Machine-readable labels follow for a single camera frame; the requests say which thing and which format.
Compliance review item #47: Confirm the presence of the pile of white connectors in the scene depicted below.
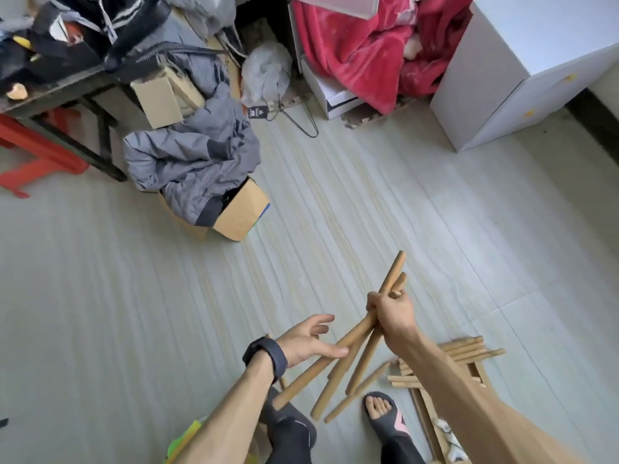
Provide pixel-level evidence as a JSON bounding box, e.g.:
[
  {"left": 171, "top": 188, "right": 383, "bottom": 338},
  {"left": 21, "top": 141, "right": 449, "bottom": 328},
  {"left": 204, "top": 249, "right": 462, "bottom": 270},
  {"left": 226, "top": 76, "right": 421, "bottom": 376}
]
[{"left": 435, "top": 417, "right": 471, "bottom": 464}]

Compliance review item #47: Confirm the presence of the person's left hand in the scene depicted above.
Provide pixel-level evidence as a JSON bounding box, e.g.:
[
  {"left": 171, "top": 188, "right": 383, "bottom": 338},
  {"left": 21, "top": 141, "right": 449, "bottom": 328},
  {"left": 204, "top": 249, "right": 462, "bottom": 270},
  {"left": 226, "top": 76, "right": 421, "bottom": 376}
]
[{"left": 273, "top": 313, "right": 351, "bottom": 368}]

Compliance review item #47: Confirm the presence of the person's black sandal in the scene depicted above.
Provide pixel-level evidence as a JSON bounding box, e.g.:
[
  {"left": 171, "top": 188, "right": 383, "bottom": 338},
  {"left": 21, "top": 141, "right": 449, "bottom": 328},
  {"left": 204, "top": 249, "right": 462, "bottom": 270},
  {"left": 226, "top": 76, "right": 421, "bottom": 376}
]
[{"left": 362, "top": 391, "right": 427, "bottom": 464}]

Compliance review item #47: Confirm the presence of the red plastic stool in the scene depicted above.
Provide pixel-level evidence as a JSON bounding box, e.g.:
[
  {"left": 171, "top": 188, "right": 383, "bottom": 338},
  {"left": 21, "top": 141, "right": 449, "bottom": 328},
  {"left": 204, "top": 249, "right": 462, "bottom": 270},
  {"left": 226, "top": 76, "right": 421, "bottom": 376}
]
[{"left": 0, "top": 106, "right": 90, "bottom": 199}]

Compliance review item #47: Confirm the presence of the person's right hand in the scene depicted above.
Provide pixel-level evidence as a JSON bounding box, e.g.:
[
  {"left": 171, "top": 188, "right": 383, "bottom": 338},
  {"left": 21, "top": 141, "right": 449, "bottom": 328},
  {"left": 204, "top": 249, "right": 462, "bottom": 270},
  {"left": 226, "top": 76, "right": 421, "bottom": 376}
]
[{"left": 366, "top": 289, "right": 419, "bottom": 356}]

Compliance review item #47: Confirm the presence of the pile of dark clothes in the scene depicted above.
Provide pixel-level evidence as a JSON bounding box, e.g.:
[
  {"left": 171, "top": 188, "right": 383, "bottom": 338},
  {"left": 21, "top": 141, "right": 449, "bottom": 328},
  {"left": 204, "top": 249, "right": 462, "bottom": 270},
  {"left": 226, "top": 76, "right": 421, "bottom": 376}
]
[{"left": 0, "top": 0, "right": 238, "bottom": 73}]

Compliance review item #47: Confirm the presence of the wire clothes hanger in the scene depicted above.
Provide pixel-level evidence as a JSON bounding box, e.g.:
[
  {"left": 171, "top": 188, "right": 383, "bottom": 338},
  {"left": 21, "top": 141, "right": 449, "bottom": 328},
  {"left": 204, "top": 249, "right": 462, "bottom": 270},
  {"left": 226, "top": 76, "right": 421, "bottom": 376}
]
[{"left": 275, "top": 86, "right": 320, "bottom": 139}]

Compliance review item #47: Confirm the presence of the black smartwatch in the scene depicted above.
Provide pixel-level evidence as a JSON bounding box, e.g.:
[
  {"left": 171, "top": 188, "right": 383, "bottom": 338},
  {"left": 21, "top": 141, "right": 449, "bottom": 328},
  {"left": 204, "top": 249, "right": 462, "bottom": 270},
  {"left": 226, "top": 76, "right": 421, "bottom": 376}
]
[{"left": 242, "top": 335, "right": 290, "bottom": 381}]

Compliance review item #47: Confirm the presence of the slatted wooden shelf panel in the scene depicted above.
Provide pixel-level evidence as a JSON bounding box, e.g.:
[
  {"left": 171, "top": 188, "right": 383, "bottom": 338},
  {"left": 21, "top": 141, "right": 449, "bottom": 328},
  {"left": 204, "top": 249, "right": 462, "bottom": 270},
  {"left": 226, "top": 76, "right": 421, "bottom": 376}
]
[{"left": 401, "top": 357, "right": 495, "bottom": 464}]

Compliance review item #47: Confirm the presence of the white plastic door panel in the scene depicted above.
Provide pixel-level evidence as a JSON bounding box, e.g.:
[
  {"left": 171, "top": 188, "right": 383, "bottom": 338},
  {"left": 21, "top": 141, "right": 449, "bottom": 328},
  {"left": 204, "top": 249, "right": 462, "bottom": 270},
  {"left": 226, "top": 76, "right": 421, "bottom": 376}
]
[{"left": 290, "top": 0, "right": 381, "bottom": 20}]

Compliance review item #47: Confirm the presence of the person's left forearm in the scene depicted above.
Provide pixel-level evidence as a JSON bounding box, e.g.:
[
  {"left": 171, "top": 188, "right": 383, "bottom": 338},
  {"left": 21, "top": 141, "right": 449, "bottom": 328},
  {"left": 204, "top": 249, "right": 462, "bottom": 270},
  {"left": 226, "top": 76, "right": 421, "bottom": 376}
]
[{"left": 172, "top": 357, "right": 277, "bottom": 464}]

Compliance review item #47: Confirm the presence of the red fleece blanket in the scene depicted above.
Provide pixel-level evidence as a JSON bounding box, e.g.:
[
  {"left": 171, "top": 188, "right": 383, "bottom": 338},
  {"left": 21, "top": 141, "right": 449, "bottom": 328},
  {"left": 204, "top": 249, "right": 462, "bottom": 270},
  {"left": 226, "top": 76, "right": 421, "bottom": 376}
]
[{"left": 293, "top": 0, "right": 480, "bottom": 116}]

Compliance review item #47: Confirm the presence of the white box cabinet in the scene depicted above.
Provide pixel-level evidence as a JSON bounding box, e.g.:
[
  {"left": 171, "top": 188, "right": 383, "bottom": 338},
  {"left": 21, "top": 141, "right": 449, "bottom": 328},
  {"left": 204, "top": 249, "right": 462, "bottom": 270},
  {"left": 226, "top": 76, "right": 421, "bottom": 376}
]
[{"left": 429, "top": 0, "right": 619, "bottom": 153}]

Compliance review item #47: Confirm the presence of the small brown cardboard box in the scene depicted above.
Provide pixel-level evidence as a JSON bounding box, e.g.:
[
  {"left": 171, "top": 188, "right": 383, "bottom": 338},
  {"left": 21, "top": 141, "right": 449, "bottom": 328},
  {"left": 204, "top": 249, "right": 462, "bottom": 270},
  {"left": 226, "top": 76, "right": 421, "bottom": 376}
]
[{"left": 130, "top": 64, "right": 206, "bottom": 130}]

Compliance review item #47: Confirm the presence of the flat white box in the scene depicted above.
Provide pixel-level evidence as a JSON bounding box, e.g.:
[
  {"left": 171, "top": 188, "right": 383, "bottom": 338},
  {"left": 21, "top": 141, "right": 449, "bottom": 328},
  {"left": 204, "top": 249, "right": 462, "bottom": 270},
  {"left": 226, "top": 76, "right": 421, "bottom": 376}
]
[{"left": 300, "top": 57, "right": 367, "bottom": 120}]

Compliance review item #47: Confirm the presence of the green cardboard box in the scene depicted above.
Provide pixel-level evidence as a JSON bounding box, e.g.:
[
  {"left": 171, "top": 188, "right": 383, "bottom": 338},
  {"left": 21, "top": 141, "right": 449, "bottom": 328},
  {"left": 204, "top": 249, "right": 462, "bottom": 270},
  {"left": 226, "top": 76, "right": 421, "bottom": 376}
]
[{"left": 159, "top": 177, "right": 272, "bottom": 242}]

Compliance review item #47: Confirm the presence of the white plastic bag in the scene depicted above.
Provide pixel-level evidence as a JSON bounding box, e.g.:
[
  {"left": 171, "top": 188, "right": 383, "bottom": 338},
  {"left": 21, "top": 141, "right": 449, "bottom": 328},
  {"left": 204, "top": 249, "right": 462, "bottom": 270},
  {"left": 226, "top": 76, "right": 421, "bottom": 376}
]
[{"left": 240, "top": 41, "right": 293, "bottom": 104}]

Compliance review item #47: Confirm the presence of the person's right forearm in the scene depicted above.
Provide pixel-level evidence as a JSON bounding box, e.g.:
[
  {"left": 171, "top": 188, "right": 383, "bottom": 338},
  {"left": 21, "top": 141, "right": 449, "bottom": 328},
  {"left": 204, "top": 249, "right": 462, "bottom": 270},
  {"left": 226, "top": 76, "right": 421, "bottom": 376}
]
[{"left": 391, "top": 328, "right": 582, "bottom": 464}]

